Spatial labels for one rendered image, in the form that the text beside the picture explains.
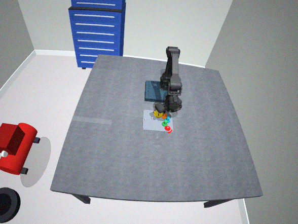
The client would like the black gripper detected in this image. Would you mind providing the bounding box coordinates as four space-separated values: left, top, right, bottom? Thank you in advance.
155 95 182 113

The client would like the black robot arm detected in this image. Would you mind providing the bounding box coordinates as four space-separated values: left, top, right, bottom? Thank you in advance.
160 47 182 113

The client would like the green gear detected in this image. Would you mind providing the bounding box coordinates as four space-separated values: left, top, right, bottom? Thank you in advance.
162 120 168 127

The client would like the yellow gear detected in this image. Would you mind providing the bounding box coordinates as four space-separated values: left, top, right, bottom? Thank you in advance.
154 110 163 117

